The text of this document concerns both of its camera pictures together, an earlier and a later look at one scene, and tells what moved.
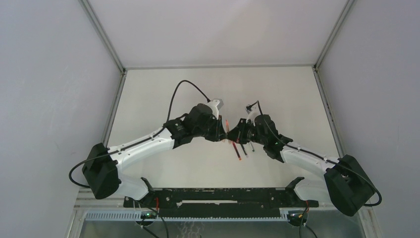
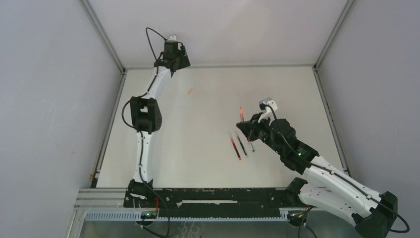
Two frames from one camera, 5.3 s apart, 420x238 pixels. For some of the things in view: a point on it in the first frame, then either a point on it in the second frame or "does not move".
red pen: [236, 150] does not move
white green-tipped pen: [251, 146] does not move
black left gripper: [219, 134] → [185, 62]
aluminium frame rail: [329, 111] does not move
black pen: [246, 154] does not move
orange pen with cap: [227, 129] → [241, 114]
